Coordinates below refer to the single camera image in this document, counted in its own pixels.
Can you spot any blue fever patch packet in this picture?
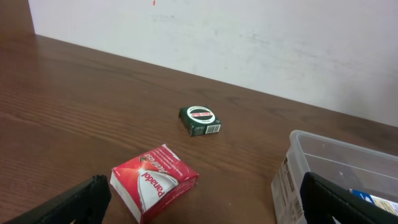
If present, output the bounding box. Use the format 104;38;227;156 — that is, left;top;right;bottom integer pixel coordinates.
348;189;398;216

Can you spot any green round-logo small box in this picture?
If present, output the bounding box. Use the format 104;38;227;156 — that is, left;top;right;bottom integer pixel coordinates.
178;106;222;137

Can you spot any red Panadol box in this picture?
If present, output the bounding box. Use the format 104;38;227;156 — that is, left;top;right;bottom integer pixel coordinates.
110;144;199;223

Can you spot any clear plastic container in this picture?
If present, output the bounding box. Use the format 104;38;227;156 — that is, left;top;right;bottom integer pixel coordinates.
271;130;397;224

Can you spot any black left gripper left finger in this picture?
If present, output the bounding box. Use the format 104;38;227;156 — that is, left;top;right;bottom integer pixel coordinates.
5;175;111;224

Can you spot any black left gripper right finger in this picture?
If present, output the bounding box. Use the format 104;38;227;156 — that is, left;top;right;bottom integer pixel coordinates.
300;172;397;224

